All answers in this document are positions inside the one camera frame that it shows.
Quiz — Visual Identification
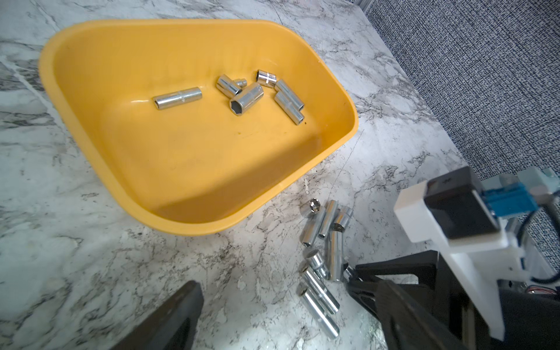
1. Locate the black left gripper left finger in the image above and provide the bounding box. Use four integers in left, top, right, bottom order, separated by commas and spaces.
113, 281, 204, 349

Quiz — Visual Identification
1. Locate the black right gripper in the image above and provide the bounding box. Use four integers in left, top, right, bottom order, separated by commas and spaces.
346, 250, 559, 349

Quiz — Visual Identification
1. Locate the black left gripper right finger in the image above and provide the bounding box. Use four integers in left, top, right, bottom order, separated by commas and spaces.
376, 280, 465, 350

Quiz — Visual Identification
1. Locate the silver socket box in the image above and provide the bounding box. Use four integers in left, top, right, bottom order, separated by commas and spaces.
274, 91, 305, 125

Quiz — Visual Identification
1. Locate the wide hex silver socket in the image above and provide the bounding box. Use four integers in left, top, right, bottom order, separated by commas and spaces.
230, 83, 264, 116

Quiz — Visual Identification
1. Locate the short silver socket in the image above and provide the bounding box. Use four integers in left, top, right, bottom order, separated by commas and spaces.
256, 69, 278, 88

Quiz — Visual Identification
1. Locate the silver socket lower desk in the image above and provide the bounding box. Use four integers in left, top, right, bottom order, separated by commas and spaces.
297, 284, 340, 340

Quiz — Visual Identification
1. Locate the long silver socket on desk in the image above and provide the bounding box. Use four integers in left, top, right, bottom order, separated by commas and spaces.
318, 200, 338, 239

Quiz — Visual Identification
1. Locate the yellow plastic storage box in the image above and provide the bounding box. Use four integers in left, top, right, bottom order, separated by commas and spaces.
39, 19, 358, 236

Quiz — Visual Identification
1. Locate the pile of silver sockets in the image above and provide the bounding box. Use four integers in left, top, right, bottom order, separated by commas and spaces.
300, 206, 353, 314

